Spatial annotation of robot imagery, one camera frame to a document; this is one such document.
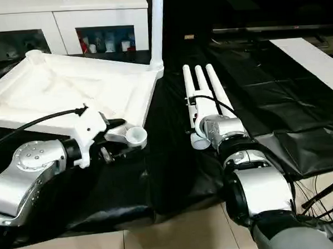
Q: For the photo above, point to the white plastic table leg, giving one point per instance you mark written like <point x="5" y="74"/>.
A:
<point x="156" y="27"/>
<point x="217" y="88"/>
<point x="201" y="78"/>
<point x="187" y="78"/>

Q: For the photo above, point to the white plastic table top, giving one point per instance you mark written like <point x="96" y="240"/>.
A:
<point x="69" y="87"/>

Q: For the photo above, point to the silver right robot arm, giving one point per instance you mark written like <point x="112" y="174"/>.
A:
<point x="256" y="181"/>

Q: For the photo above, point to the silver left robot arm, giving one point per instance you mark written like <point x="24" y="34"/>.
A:
<point x="29" y="176"/>

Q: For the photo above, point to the black work surface mat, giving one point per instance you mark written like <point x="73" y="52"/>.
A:
<point x="171" y="163"/>

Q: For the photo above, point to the small yellow label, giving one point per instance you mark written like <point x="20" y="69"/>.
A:
<point x="189" y="37"/>

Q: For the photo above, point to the white glass-door cabinet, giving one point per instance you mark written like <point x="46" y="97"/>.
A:
<point x="66" y="21"/>

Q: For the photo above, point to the black metal bar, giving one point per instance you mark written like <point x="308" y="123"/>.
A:
<point x="276" y="28"/>

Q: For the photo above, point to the white flat board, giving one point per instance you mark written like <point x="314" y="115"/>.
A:
<point x="311" y="61"/>

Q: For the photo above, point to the black tripod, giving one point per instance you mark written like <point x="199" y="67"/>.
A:
<point x="326" y="191"/>

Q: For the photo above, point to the dark grey tripod base bag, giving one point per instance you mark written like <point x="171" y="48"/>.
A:
<point x="314" y="222"/>

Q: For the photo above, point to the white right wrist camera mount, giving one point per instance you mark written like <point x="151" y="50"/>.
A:
<point x="204" y="105"/>

